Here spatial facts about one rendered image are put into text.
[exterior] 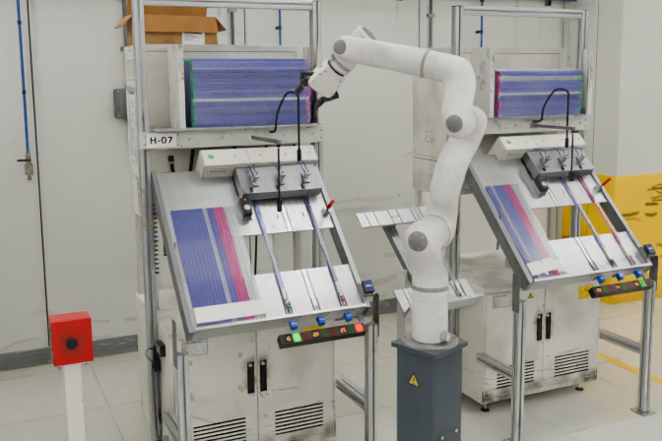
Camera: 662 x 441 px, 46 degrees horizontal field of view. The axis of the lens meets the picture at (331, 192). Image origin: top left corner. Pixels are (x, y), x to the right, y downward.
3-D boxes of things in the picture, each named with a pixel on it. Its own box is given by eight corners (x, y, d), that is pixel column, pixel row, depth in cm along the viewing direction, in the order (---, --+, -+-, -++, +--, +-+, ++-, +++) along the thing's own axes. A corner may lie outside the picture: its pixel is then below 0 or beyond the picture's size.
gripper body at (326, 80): (328, 63, 259) (306, 87, 264) (351, 79, 264) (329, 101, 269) (325, 51, 265) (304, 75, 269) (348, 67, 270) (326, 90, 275)
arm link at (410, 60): (412, 77, 241) (326, 58, 254) (430, 78, 255) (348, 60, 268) (419, 48, 239) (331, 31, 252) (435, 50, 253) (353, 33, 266)
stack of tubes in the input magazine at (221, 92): (311, 123, 327) (310, 58, 323) (192, 128, 306) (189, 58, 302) (299, 122, 338) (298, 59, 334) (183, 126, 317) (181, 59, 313)
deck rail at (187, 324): (191, 340, 273) (194, 332, 269) (186, 341, 272) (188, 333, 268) (154, 181, 311) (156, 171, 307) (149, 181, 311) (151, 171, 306)
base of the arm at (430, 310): (469, 341, 263) (470, 287, 260) (433, 354, 250) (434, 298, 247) (425, 328, 276) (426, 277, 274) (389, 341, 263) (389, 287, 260)
